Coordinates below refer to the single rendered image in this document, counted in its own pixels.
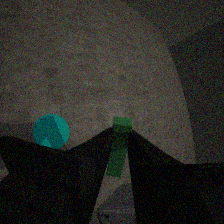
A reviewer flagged green rectangular post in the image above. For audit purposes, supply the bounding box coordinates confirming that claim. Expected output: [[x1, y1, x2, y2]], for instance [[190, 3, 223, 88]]
[[106, 116, 133, 177]]

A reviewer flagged cyan circle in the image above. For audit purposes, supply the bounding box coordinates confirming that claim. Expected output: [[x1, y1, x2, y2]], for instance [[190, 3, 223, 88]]
[[33, 114, 70, 149]]

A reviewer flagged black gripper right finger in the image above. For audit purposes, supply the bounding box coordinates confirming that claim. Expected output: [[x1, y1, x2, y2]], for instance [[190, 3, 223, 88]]
[[128, 130, 224, 224]]

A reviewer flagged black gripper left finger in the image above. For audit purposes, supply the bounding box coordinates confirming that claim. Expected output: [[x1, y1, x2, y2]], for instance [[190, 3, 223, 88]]
[[0, 127, 113, 224]]

